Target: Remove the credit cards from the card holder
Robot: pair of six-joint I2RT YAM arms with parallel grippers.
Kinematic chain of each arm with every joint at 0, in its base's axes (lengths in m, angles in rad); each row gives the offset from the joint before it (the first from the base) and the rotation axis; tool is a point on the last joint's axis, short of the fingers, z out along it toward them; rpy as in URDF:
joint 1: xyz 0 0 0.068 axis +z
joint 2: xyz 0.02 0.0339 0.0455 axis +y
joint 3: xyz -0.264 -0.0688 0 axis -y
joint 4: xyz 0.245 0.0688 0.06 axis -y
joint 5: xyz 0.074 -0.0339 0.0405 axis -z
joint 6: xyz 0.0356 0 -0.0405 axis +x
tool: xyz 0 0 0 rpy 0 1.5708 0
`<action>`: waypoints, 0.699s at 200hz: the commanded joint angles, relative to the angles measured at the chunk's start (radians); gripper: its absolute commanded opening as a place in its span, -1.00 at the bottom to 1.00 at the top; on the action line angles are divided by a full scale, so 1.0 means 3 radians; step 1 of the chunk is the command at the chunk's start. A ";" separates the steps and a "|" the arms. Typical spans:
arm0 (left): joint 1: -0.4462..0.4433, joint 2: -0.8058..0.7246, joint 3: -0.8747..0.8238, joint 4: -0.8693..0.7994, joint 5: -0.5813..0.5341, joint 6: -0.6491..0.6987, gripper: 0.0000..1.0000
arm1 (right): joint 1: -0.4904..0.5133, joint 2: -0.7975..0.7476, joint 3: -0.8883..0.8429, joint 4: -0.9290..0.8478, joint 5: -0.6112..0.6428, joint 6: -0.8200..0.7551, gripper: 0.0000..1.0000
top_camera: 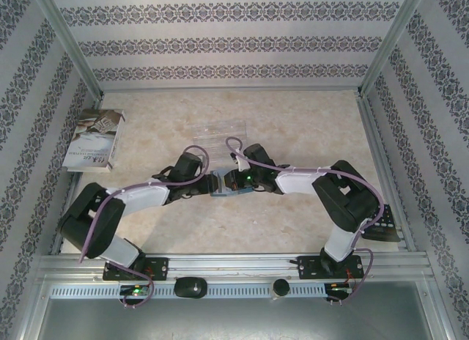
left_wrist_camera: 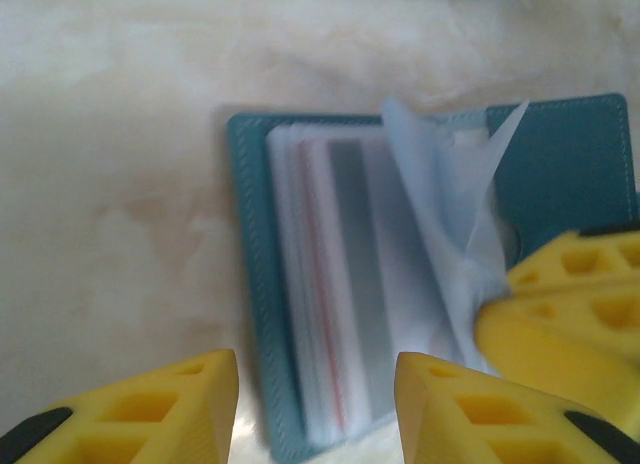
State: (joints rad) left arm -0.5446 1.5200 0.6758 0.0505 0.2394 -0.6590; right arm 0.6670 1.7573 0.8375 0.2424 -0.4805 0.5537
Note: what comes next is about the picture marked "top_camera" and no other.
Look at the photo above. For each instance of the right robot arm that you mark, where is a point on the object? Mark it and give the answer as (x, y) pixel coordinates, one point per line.
(297, 180)

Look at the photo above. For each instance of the white paperback book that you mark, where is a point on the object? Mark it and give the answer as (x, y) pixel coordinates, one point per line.
(95, 135)

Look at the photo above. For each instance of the black remote control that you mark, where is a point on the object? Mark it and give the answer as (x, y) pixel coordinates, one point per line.
(384, 233)

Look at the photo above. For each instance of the aluminium frame post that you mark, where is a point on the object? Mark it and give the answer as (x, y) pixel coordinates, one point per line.
(391, 36)
(69, 36)

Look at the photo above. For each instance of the grey metal panel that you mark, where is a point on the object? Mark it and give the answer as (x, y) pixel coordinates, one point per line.
(234, 321)

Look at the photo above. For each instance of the clear acrylic card stand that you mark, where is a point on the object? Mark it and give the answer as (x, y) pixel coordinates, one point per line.
(216, 135)

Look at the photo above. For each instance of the black round knob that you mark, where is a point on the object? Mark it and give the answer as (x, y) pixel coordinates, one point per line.
(280, 287)

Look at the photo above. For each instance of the long aluminium frame rail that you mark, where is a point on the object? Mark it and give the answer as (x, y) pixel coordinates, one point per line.
(234, 263)

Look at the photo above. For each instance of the small circuit board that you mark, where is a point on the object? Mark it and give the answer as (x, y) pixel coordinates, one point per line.
(135, 291)
(339, 288)

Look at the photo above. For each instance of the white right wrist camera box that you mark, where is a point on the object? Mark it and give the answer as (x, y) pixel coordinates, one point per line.
(242, 162)

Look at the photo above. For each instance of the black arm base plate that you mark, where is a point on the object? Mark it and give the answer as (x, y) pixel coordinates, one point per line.
(308, 266)
(159, 266)

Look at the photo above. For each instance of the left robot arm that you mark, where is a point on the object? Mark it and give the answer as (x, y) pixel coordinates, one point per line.
(143, 195)

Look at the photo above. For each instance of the black oval device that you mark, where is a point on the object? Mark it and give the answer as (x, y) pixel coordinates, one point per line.
(190, 288)

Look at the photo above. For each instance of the aluminium side rail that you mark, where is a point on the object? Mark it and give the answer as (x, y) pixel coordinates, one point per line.
(75, 179)
(379, 153)

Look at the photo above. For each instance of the blue leather card holder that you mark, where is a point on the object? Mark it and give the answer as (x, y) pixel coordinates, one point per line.
(238, 193)

